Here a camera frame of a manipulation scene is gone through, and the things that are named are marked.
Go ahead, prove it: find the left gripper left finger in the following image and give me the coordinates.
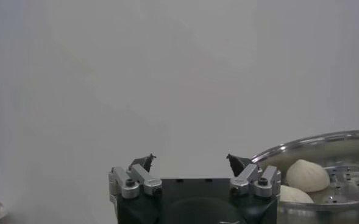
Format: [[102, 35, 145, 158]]
[[108, 153, 163, 200]]

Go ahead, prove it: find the perforated stainless steel steamer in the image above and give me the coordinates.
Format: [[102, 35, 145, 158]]
[[251, 129, 359, 224]]

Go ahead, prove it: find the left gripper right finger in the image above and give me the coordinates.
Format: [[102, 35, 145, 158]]
[[226, 153, 282, 198]]

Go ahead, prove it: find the white steamed baozi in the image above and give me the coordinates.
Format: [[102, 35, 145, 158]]
[[278, 184, 315, 204], [285, 159, 331, 193]]

